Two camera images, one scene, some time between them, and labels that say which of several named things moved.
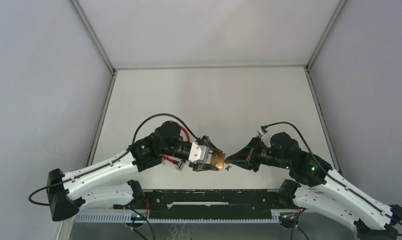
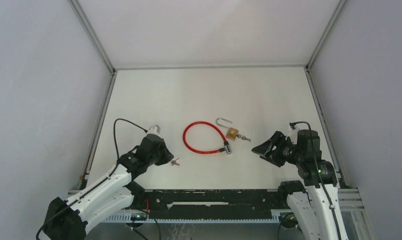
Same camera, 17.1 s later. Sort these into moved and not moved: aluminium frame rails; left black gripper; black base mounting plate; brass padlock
Moved: left black gripper; brass padlock
Not moved: aluminium frame rails; black base mounting plate
